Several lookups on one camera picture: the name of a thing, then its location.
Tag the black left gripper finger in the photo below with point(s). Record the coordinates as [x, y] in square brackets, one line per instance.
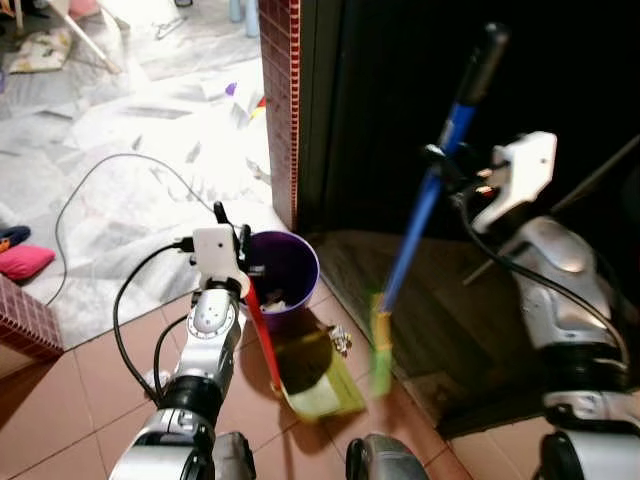
[245, 243]
[221, 214]

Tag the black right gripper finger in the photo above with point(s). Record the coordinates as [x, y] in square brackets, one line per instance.
[434, 156]
[450, 180]

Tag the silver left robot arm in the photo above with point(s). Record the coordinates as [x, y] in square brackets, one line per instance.
[210, 320]

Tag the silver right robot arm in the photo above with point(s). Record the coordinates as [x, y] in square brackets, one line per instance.
[560, 260]

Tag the small floor debris piece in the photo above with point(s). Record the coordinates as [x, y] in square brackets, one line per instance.
[342, 342]

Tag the crumpled paper trash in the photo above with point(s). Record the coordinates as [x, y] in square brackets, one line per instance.
[276, 298]

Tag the purple plastic bucket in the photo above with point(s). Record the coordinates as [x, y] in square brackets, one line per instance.
[295, 265]

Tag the small purple paper scrap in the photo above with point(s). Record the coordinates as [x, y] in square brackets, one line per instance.
[230, 89]

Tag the grey left robot leg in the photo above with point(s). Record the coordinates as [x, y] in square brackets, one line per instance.
[235, 458]

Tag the grey robot leg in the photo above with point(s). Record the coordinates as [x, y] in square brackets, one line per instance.
[385, 458]
[235, 458]

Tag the red cushion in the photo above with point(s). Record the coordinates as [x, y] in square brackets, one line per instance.
[25, 262]

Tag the dark blue slipper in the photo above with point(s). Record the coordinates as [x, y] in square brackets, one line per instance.
[12, 236]

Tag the white wooden high chair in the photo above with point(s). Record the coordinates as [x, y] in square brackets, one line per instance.
[90, 45]

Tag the grey right robot leg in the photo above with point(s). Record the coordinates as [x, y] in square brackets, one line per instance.
[385, 458]

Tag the patterned flat cushion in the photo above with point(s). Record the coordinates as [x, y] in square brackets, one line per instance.
[40, 50]

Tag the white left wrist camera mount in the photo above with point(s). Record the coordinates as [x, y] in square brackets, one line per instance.
[215, 250]

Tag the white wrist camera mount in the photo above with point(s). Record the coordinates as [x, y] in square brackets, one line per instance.
[215, 250]
[525, 165]

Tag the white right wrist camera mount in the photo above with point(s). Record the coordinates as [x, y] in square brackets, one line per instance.
[525, 165]

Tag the dark door frame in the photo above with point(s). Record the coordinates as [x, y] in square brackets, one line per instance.
[320, 110]

